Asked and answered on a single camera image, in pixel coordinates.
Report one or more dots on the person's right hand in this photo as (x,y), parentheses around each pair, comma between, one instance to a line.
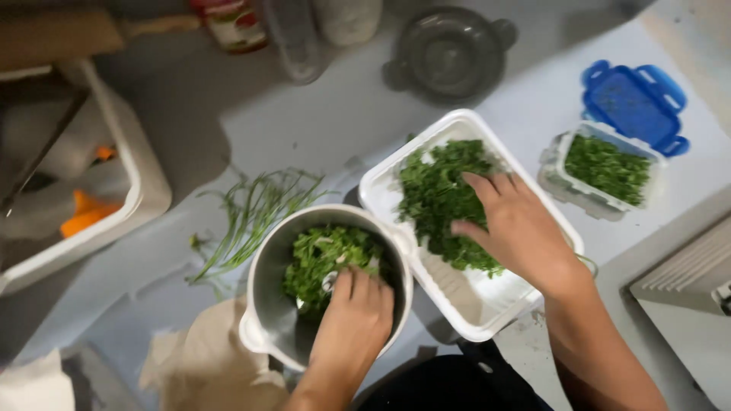
(517,234)

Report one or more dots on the person's left hand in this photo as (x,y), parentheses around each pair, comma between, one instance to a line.
(354,325)

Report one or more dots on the person's left fingers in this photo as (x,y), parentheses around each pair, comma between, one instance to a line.
(365,285)

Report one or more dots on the chopper blade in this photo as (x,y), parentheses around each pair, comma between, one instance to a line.
(328,281)

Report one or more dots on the chopped herbs in chopper bowl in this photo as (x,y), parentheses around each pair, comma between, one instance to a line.
(320,257)

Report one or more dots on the white chopper bowl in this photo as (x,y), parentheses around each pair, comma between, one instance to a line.
(274,297)

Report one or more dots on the white plastic tray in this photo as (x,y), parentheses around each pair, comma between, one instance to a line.
(457,297)

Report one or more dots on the leafy green herbs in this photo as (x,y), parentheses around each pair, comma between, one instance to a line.
(434,200)

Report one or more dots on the person's dark clothing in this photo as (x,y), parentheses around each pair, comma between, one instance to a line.
(451,382)

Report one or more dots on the green herb stems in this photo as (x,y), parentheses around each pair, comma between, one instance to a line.
(257,214)

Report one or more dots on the beige cloth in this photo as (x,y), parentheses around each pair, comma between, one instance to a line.
(211,359)

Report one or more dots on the clear plastic container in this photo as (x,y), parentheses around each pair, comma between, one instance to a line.
(571,194)

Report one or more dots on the grey round chopper lid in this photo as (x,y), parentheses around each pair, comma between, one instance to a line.
(448,54)

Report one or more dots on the white sink basin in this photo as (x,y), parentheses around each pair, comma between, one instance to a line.
(131,188)

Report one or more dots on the clear glass jar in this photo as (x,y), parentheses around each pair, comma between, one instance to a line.
(294,40)

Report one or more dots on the white jar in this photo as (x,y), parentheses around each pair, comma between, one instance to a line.
(347,20)

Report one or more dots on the chopped herbs in clear container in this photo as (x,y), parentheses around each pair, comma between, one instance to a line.
(608,168)

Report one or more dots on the orange cloth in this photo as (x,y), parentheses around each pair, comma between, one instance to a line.
(85,214)

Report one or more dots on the red label jar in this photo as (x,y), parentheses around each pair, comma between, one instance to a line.
(231,25)

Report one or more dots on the white ribbed appliance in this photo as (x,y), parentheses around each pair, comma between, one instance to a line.
(685,268)

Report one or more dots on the blue container lid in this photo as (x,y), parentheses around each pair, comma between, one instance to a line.
(634,103)

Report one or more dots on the white plastic bag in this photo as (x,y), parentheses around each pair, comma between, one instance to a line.
(34,385)

